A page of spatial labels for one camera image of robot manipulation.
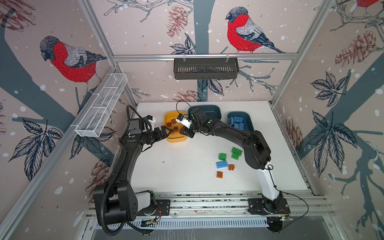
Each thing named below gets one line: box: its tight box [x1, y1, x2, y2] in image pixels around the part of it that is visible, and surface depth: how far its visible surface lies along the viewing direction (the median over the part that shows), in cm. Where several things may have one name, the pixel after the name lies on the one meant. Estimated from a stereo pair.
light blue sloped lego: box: [234, 122, 244, 131], surface depth 106 cm
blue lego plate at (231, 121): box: [228, 116, 234, 126], surface depth 109 cm
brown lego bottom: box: [216, 171, 224, 179], surface depth 85 cm
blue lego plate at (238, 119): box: [233, 116, 243, 123], surface depth 112 cm
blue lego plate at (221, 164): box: [216, 161, 229, 169], surface depth 89 cm
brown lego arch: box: [228, 164, 235, 171], surface depth 89 cm
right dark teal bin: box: [227, 111, 255, 132], surface depth 109 cm
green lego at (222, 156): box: [218, 153, 227, 161], surface depth 92 cm
